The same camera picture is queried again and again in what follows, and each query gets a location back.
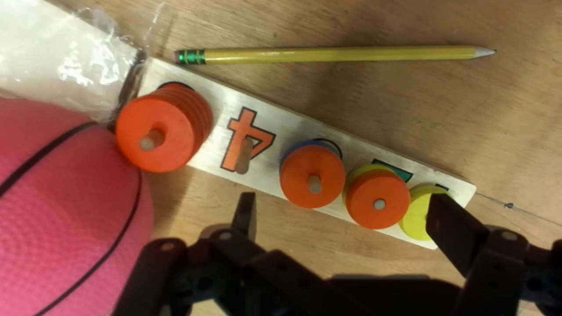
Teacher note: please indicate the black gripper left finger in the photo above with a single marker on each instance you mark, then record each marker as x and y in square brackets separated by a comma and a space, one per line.
[246, 213]

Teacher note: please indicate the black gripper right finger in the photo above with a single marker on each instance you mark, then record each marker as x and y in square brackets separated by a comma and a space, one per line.
[457, 234]

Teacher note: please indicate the pink rubber basketball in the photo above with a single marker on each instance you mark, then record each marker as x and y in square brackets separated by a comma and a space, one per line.
[63, 222]

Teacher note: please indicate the wooden number peg board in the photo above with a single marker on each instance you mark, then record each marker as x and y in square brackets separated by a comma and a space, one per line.
[274, 150]

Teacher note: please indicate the small red object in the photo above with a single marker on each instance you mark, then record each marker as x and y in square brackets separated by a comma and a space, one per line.
[160, 133]

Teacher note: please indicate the yellow pencil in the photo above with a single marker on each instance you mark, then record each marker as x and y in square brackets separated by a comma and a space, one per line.
[339, 55]

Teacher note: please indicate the white flat board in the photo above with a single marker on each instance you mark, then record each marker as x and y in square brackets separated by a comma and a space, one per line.
[63, 59]

